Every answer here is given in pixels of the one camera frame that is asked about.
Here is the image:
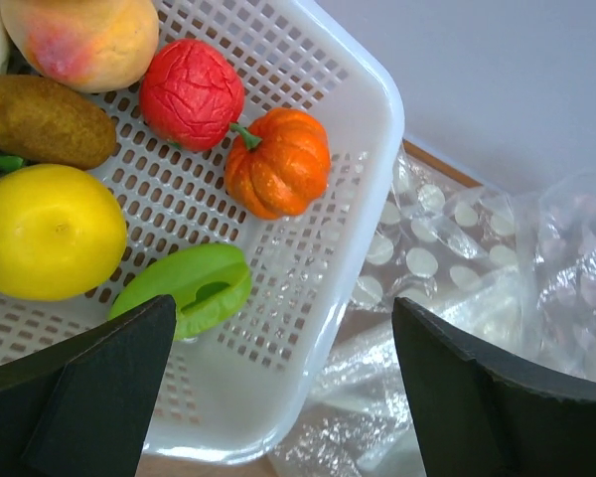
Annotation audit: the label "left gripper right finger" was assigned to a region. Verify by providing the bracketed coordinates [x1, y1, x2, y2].
[391, 298, 596, 476]

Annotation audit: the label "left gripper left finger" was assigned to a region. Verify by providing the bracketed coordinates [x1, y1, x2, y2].
[0, 295, 176, 476]

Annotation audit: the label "yellow lemon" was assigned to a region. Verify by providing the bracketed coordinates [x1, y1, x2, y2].
[0, 165, 127, 301]

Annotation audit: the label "green toy pepper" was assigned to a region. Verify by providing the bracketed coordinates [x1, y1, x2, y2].
[108, 243, 252, 341]

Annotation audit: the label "orange toy pumpkin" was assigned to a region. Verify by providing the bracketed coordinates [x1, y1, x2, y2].
[224, 107, 331, 220]

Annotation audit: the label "clear bag white dots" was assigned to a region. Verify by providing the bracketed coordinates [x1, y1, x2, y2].
[269, 153, 521, 476]

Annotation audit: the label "clear bag pink dots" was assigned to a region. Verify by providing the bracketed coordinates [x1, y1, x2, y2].
[512, 173, 596, 382]

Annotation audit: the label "brown kiwi potato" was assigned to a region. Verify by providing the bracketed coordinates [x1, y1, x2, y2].
[0, 75, 116, 170]

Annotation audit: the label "red strawberry toy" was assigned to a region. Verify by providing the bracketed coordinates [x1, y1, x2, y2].
[139, 38, 245, 152]

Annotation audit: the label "white plastic fruit basket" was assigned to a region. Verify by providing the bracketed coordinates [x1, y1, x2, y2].
[0, 1, 404, 465]

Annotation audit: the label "peach toy fruit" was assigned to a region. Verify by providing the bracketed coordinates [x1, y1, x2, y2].
[0, 0, 159, 93]

